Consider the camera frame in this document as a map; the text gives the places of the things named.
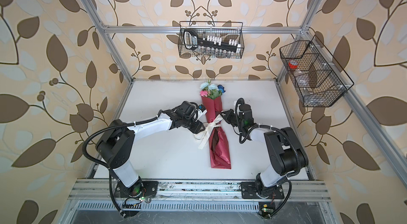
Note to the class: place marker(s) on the right wire basket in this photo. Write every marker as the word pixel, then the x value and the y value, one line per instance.
pixel 333 80

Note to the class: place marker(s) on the dark red wrapping paper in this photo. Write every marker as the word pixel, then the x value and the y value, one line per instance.
pixel 218 143

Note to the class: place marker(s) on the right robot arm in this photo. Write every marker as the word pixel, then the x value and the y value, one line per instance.
pixel 286 154

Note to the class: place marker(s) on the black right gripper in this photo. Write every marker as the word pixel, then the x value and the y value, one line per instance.
pixel 227 117

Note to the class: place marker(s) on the back wire basket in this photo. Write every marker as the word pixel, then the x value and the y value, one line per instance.
pixel 235 26

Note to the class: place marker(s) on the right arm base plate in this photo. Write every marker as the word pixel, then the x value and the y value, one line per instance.
pixel 255 190

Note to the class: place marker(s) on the pink fake rose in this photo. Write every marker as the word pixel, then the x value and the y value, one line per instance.
pixel 204 93

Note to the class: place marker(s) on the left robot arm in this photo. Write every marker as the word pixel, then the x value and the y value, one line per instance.
pixel 111 147

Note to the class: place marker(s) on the plastic bottle red cap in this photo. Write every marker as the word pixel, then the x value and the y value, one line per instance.
pixel 304 79

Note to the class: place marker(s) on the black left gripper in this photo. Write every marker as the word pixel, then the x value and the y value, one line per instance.
pixel 197 128

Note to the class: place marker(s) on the wire basket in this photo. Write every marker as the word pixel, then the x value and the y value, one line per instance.
pixel 235 26
pixel 333 80

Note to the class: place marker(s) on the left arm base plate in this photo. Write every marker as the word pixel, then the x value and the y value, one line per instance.
pixel 146 189

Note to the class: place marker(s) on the cream ribbon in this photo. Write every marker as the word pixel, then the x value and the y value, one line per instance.
pixel 203 136

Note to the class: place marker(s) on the black tool in basket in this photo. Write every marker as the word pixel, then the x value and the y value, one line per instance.
pixel 204 41

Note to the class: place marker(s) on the light blue fake rose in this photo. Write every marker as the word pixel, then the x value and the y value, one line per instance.
pixel 212 89

